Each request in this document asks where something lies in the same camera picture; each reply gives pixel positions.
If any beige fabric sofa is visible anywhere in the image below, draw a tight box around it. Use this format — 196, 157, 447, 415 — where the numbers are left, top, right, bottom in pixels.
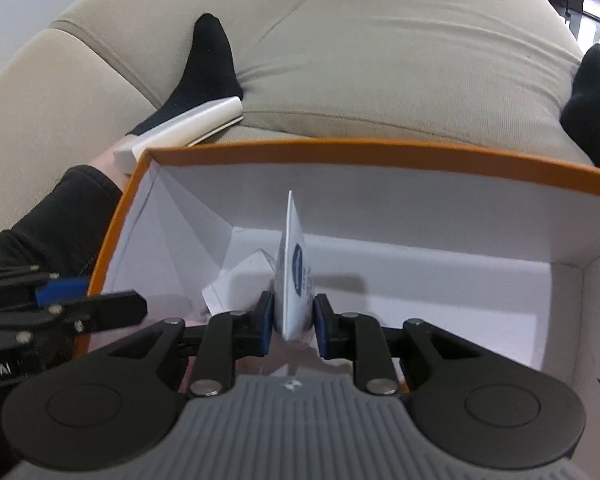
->
0, 0, 600, 281

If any white packet with blue oval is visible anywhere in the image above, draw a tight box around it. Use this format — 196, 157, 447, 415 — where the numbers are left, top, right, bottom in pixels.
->
272, 190, 314, 344

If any person's left leg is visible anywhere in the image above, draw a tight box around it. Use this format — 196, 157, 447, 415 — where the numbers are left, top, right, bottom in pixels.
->
0, 12, 244, 291

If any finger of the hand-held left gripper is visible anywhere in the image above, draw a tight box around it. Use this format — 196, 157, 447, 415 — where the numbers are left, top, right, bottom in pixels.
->
0, 289, 149, 336
0, 265, 92, 308

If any orange cardboard box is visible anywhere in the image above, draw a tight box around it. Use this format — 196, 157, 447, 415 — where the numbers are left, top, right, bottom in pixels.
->
75, 139, 600, 411

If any white folded paper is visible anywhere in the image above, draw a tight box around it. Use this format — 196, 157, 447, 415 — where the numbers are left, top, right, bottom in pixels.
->
200, 227, 282, 319

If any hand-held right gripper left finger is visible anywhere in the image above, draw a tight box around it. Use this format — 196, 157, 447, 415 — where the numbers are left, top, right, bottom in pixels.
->
107, 290, 276, 397

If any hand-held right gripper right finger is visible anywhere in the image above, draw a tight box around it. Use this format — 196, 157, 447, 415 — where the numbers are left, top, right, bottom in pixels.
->
312, 294, 482, 396

